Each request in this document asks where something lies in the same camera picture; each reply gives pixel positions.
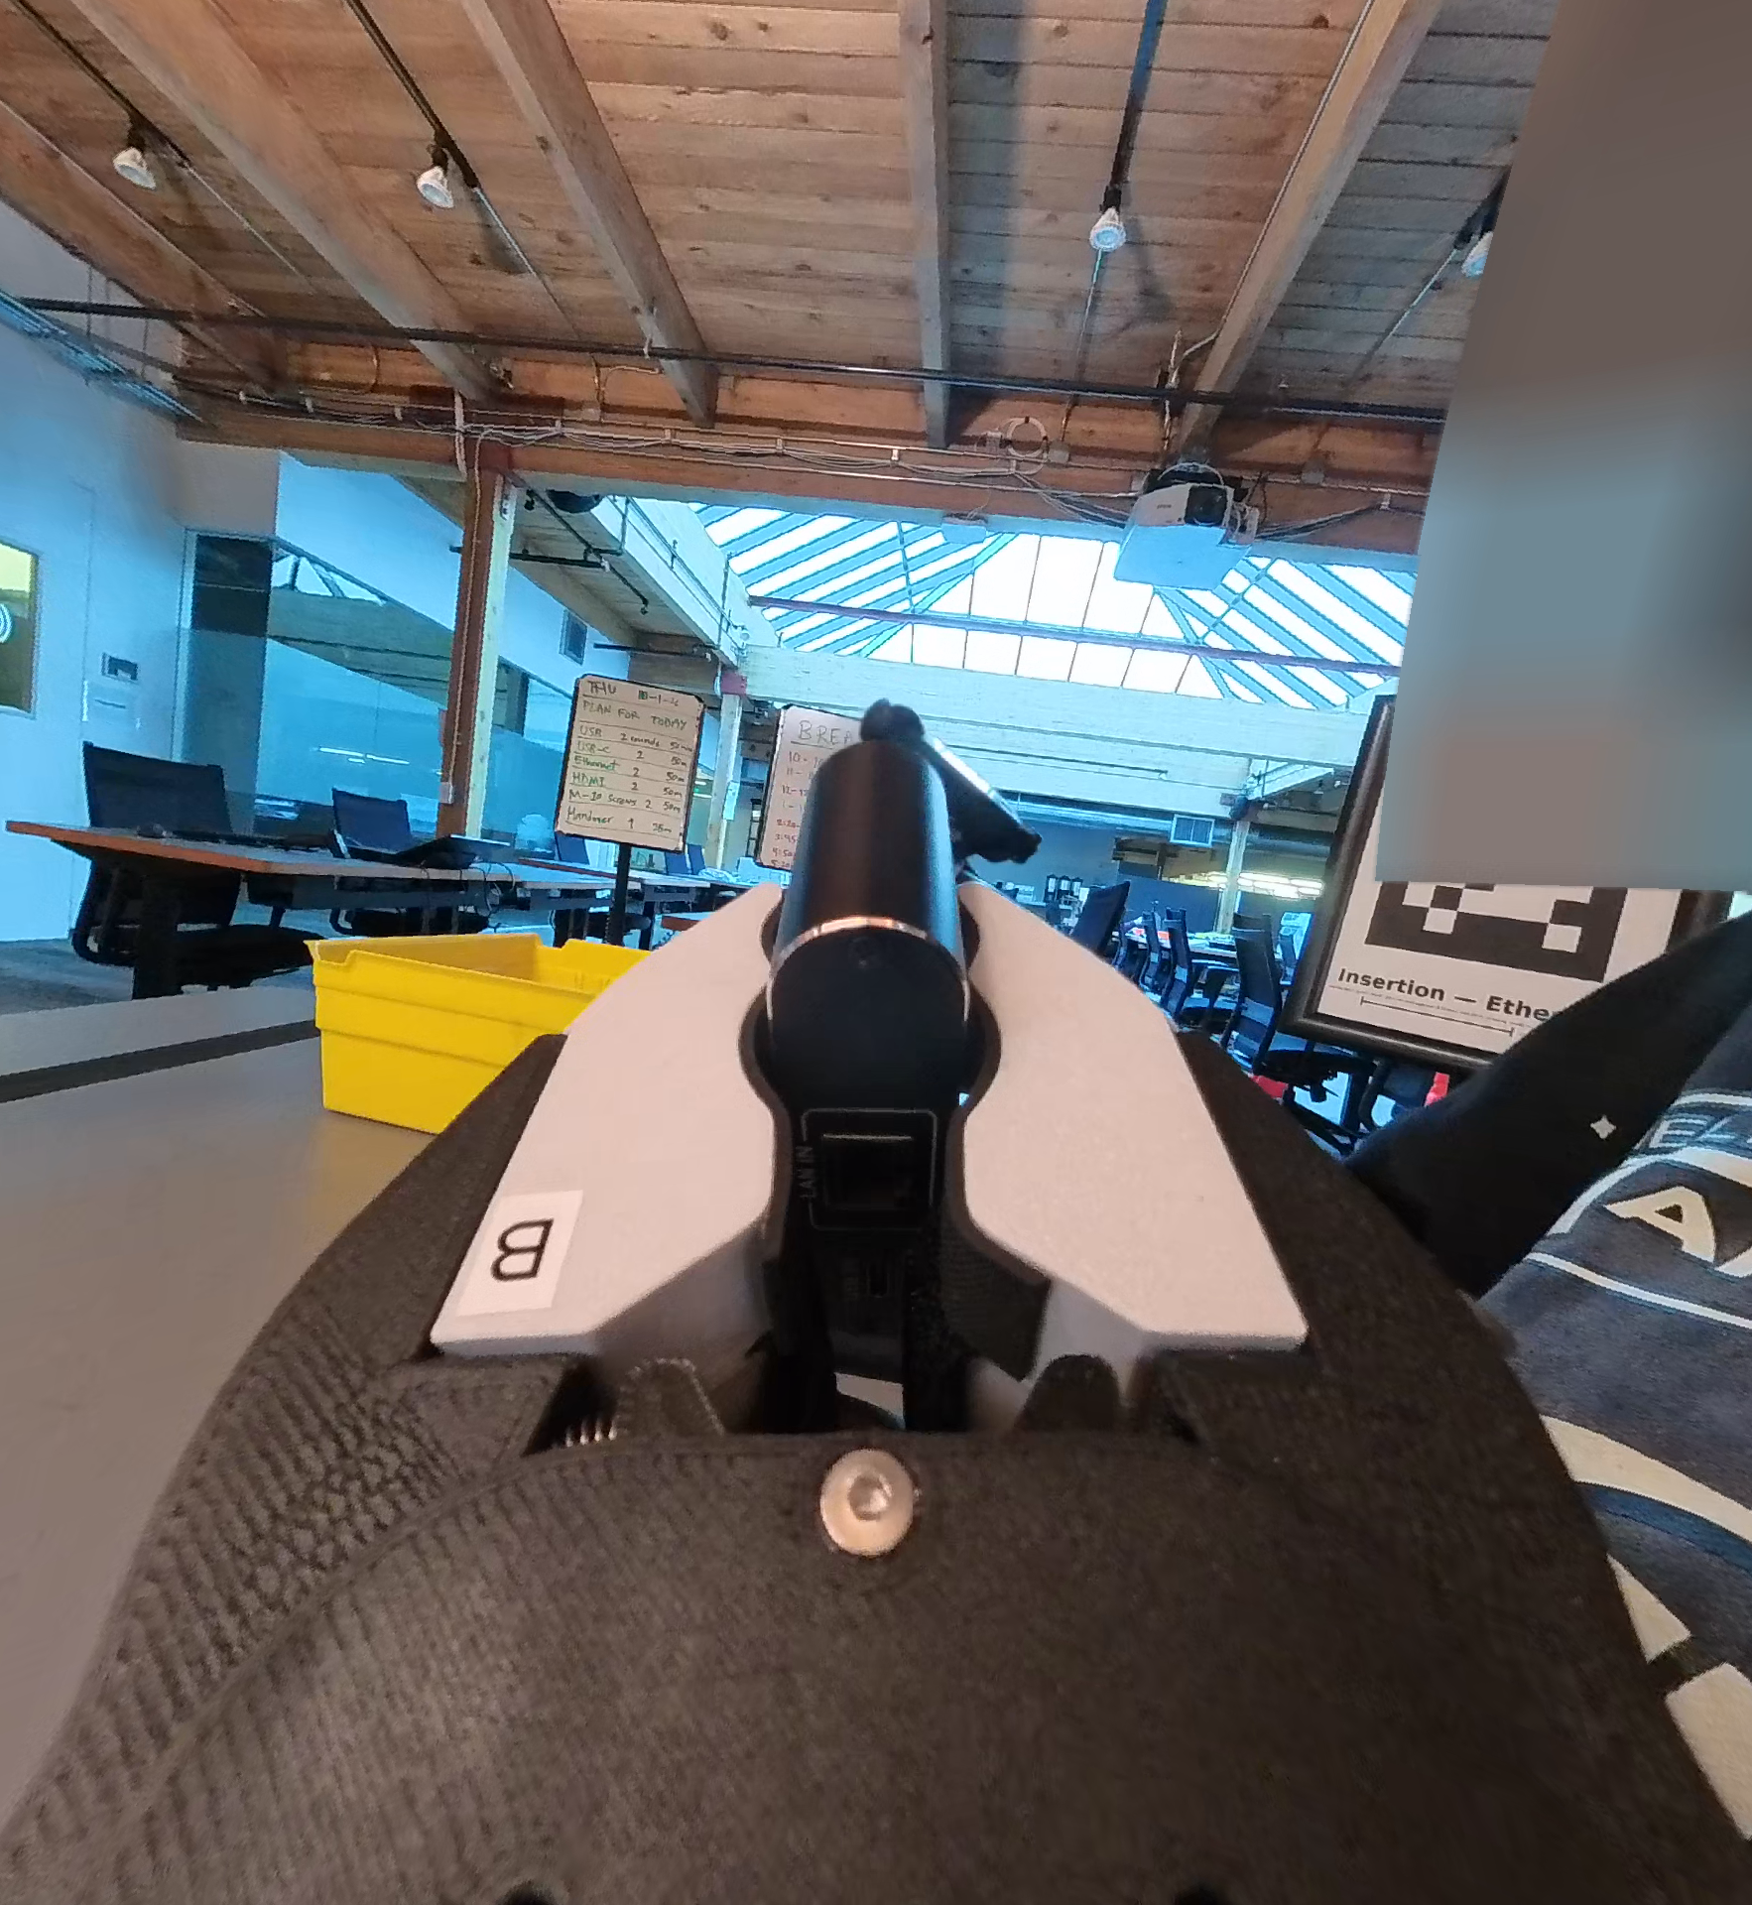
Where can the framed black white marker sign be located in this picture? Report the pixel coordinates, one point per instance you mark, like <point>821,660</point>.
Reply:
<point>1410,966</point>

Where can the yellow plastic bin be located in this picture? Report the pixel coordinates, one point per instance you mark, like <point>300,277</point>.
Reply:
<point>429,1028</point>

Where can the white ceiling spot lamp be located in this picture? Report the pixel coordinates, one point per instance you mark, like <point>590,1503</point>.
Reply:
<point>133,165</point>
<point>1106,229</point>
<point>436,183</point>

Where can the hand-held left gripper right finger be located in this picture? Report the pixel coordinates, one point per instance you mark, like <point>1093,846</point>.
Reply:
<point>1128,1191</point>

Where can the black mesh chair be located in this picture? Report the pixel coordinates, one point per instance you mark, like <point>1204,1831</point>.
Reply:
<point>369,826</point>
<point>161,803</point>

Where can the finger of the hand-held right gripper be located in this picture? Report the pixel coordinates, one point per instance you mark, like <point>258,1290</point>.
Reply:
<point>987,817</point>

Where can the row of black chairs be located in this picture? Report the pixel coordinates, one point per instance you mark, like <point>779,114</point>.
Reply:
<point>1233,983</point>

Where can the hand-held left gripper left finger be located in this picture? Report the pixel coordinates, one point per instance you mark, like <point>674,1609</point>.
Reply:
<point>624,1174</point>

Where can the white ceiling projector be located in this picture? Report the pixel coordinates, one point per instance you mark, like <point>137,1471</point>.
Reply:
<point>1181,529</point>

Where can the long wooden work table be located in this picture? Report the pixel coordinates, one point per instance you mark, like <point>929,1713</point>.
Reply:
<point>295,859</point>

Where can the handwritten whiteboard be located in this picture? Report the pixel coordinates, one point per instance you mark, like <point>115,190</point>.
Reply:
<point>802,789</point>
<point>629,758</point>

